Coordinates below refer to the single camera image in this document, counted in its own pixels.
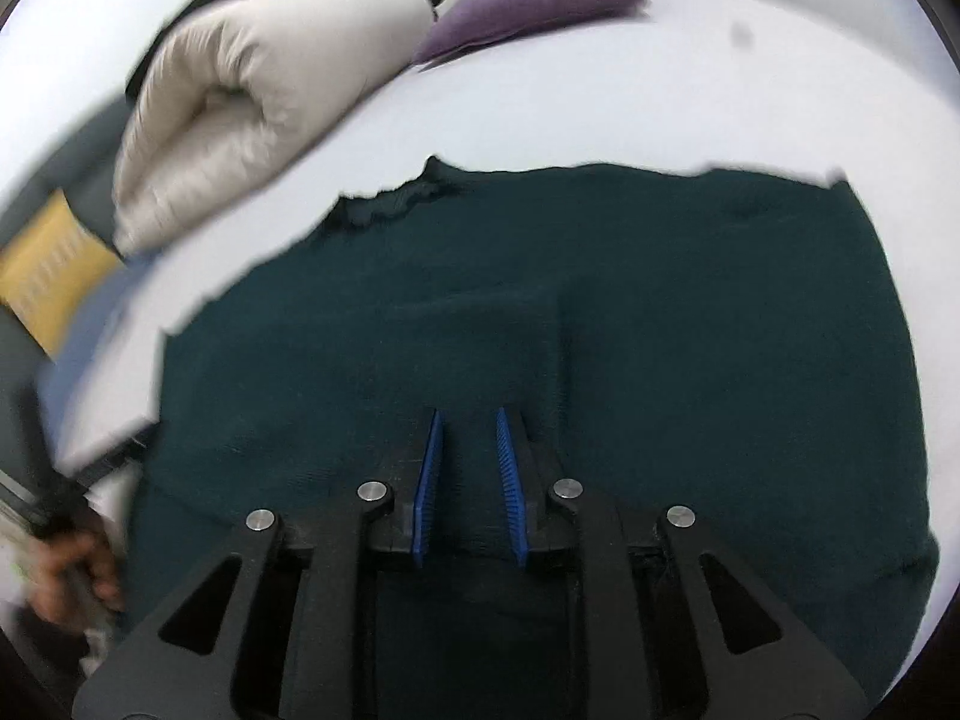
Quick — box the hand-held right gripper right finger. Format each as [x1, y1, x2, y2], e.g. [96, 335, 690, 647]
[495, 405, 871, 720]

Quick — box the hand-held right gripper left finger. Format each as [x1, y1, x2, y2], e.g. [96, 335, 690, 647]
[71, 409, 447, 720]

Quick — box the dark green knitted sweater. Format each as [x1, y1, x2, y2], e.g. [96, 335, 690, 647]
[124, 156, 942, 720]

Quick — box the person's left hand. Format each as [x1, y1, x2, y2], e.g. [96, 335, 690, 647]
[26, 529, 127, 620]

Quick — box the yellow pillow with patterned band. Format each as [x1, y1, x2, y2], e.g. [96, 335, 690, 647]
[0, 191, 125, 357]

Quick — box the grey padded headboard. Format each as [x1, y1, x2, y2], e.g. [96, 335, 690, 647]
[0, 94, 140, 406]

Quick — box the bed with white sheet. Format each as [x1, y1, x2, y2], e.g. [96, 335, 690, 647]
[56, 0, 946, 698]

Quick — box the rolled beige duvet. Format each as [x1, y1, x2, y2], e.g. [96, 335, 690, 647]
[112, 0, 440, 256]

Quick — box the purple pillow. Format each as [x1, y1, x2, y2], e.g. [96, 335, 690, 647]
[411, 0, 650, 68]

